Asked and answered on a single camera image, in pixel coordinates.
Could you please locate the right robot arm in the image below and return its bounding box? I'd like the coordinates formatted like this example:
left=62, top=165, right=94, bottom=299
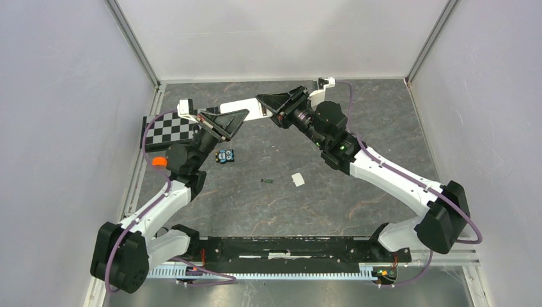
left=256, top=86, right=470, bottom=261

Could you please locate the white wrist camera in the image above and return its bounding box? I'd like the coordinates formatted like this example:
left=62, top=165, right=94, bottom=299
left=309, top=77, right=336, bottom=110
left=176, top=98, right=198, bottom=122

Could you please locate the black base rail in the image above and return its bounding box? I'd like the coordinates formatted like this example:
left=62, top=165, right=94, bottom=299
left=182, top=236, right=412, bottom=273

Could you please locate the grey white remote control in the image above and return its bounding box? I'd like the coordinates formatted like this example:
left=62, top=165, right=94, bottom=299
left=219, top=98, right=272, bottom=122

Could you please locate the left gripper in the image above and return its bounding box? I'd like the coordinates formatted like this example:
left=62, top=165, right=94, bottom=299
left=190, top=109, right=250, bottom=169

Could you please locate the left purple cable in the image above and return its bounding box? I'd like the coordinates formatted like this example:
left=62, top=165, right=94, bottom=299
left=104, top=111, right=187, bottom=294

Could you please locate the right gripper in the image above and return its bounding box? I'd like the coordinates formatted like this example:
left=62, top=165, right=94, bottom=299
left=256, top=85, right=327, bottom=149

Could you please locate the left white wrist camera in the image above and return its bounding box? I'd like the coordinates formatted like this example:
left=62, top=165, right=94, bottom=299
left=176, top=98, right=198, bottom=122

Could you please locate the white slotted cable duct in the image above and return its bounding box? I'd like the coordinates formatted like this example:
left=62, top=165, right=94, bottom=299
left=147, top=262, right=377, bottom=281

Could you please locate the black white checkerboard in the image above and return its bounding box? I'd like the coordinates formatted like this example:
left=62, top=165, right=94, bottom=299
left=139, top=113, right=200, bottom=152

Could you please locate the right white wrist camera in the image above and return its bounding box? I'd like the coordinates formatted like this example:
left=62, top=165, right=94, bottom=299
left=309, top=77, right=336, bottom=110

